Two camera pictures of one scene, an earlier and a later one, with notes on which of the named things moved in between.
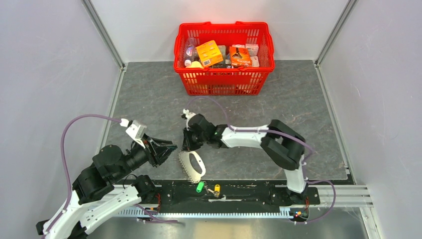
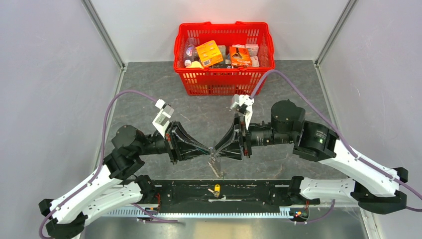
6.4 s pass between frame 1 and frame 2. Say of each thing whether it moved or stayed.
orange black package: stayed
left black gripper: moved
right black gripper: moved
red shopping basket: stayed
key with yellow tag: stayed
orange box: stayed
